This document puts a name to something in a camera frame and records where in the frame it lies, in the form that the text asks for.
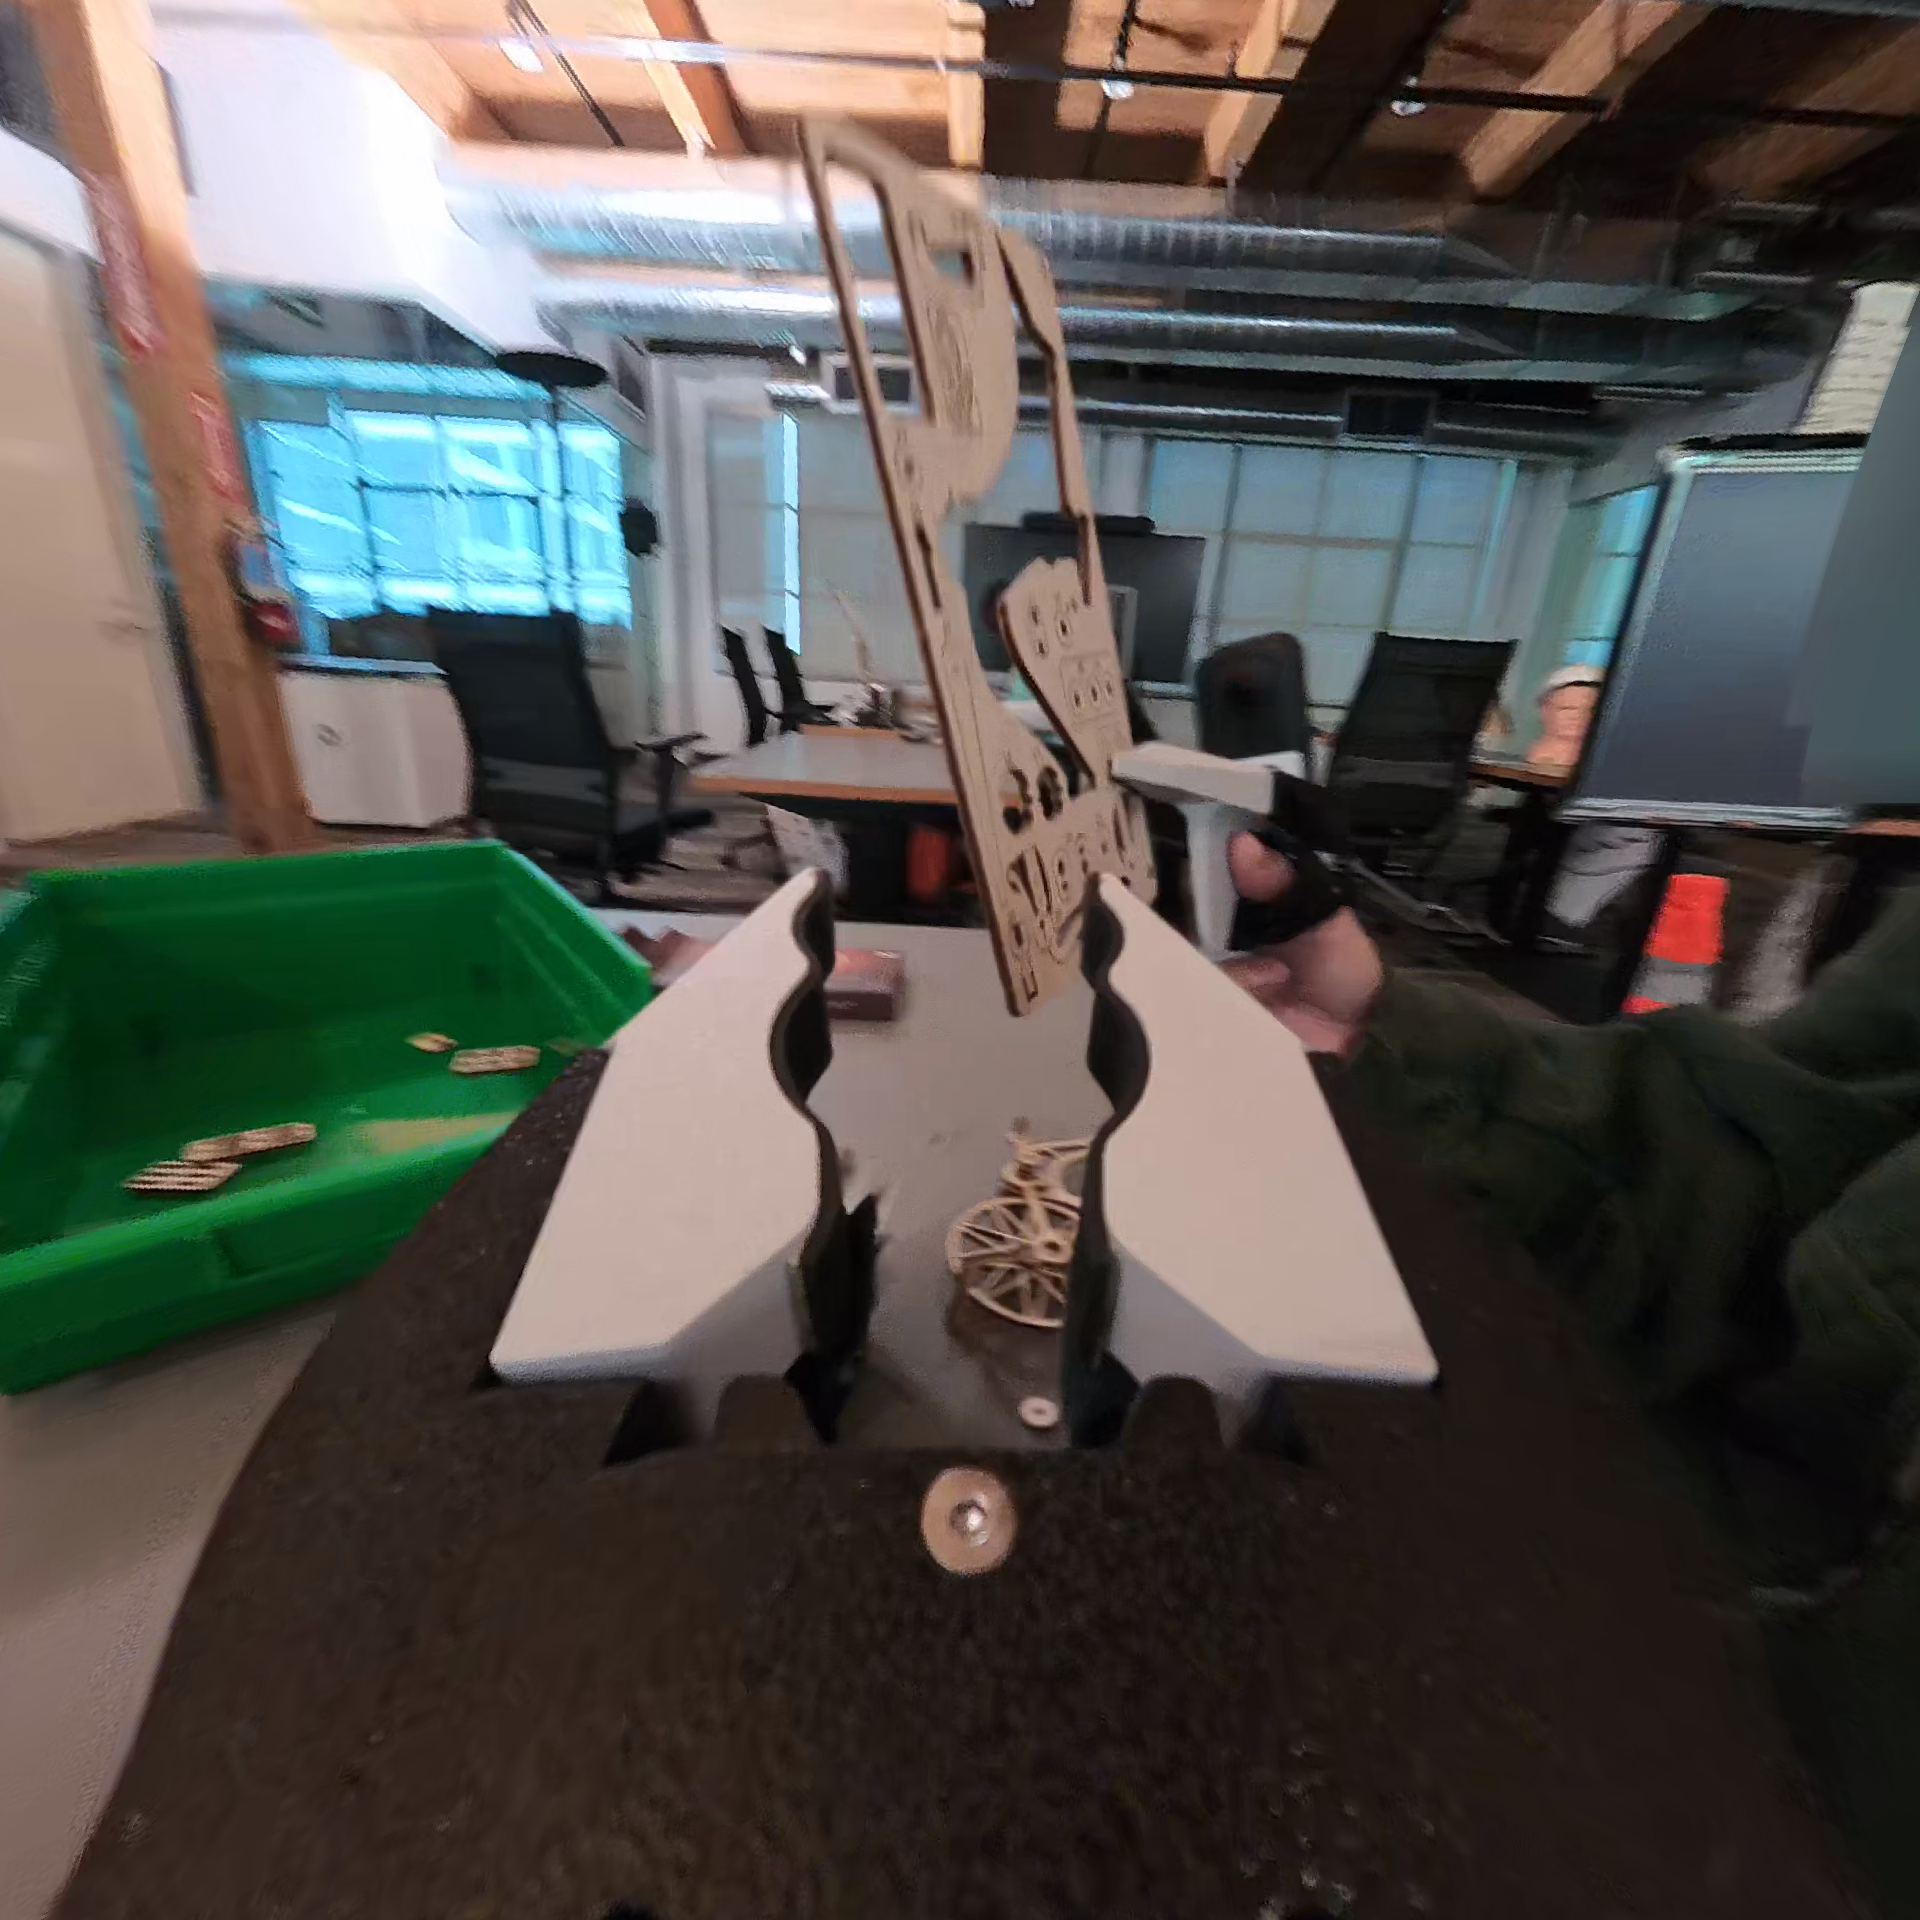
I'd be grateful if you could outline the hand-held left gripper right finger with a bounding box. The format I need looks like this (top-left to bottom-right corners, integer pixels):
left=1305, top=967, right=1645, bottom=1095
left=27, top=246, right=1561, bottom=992
left=1062, top=874, right=1440, bottom=1420

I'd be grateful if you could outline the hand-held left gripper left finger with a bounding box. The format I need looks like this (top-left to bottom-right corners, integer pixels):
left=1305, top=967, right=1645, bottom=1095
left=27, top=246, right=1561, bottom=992
left=488, top=867, right=882, bottom=1412

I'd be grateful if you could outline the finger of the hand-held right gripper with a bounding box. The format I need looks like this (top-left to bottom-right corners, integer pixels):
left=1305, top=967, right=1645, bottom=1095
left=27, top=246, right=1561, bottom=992
left=1110, top=744, right=1305, bottom=818

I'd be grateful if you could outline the laser-cut wooden puzzle sheet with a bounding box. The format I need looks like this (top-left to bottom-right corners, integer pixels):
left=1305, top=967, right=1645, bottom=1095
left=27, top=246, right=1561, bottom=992
left=795, top=116, right=1160, bottom=1019

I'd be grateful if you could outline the person's right forearm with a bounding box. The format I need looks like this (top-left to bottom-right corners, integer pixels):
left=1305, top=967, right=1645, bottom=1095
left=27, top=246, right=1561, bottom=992
left=1341, top=901, right=1920, bottom=1501

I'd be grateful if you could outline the grey desk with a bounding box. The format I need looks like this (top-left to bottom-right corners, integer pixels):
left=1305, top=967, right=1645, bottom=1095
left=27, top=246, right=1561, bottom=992
left=0, top=901, right=1352, bottom=1920

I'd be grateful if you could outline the person's right hand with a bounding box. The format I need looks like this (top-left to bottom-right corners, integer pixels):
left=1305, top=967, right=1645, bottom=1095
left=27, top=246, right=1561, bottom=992
left=1223, top=831, right=1389, bottom=1052

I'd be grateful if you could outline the black office chair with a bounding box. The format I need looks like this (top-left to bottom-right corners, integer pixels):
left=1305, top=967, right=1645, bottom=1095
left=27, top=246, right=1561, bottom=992
left=1318, top=631, right=1520, bottom=939
left=717, top=622, right=835, bottom=741
left=422, top=603, right=710, bottom=902

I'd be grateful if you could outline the wooden wheel model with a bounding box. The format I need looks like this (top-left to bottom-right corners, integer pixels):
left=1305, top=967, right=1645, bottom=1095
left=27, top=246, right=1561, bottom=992
left=944, top=1118, right=1097, bottom=1326

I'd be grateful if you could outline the wooden meeting table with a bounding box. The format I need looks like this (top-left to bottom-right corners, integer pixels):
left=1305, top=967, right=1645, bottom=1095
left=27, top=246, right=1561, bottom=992
left=687, top=724, right=975, bottom=886

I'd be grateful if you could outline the pink figure with white cap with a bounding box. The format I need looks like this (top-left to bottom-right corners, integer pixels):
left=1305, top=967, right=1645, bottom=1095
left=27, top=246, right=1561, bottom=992
left=1526, top=662, right=1609, bottom=771

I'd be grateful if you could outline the green plastic bin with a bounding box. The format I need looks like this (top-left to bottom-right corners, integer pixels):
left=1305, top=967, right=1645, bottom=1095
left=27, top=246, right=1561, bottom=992
left=0, top=837, right=656, bottom=1397

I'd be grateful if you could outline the orange traffic cone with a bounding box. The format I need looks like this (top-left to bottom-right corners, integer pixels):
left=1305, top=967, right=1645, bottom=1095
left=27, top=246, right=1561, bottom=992
left=1623, top=874, right=1730, bottom=1016

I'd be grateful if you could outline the white low cabinet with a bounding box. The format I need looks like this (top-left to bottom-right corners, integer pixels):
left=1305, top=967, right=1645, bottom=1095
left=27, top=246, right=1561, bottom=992
left=275, top=662, right=480, bottom=830

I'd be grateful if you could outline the dark standing board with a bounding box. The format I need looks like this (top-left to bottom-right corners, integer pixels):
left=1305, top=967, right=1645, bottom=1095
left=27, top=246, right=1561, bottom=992
left=1559, top=442, right=1874, bottom=830

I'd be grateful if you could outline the red fire extinguisher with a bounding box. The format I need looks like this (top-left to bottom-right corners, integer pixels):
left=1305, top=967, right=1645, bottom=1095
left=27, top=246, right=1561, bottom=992
left=231, top=516, right=296, bottom=651

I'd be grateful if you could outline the person's green hoodie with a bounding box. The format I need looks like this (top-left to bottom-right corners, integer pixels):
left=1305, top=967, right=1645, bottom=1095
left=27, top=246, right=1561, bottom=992
left=1726, top=1170, right=1920, bottom=1920

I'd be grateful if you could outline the black wall screen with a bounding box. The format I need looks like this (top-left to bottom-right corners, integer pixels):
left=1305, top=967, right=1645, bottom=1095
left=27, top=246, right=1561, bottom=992
left=961, top=522, right=1208, bottom=684

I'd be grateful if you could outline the silver ventilation duct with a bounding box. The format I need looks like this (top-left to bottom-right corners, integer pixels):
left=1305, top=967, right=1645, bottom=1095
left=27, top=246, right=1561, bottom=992
left=440, top=150, right=1816, bottom=394

